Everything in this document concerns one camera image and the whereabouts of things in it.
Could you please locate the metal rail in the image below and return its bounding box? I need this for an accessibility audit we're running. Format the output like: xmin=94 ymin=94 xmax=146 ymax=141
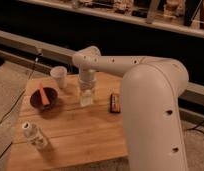
xmin=0 ymin=28 xmax=204 ymax=111

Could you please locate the white paper cup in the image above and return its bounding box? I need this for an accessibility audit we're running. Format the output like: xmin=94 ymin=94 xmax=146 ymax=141
xmin=50 ymin=66 xmax=67 ymax=89

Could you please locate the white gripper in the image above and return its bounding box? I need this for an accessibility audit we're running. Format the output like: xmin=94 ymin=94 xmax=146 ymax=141
xmin=78 ymin=79 xmax=96 ymax=99

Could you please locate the black cable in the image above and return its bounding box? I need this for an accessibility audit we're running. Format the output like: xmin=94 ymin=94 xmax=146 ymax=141
xmin=0 ymin=49 xmax=43 ymax=129

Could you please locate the background wooden shelf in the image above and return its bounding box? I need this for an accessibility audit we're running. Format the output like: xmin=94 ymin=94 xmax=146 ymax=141
xmin=20 ymin=0 xmax=204 ymax=39

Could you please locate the dark chocolate bar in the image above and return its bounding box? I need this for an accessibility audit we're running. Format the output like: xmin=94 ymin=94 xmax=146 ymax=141
xmin=110 ymin=93 xmax=121 ymax=113

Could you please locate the orange carrot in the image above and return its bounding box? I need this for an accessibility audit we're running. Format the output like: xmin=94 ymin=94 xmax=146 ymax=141
xmin=39 ymin=87 xmax=50 ymax=106

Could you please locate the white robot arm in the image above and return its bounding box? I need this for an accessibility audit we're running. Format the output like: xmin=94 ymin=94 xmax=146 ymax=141
xmin=72 ymin=46 xmax=189 ymax=171

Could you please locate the white sponge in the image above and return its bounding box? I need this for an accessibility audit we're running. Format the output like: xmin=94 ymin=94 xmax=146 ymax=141
xmin=80 ymin=97 xmax=93 ymax=107

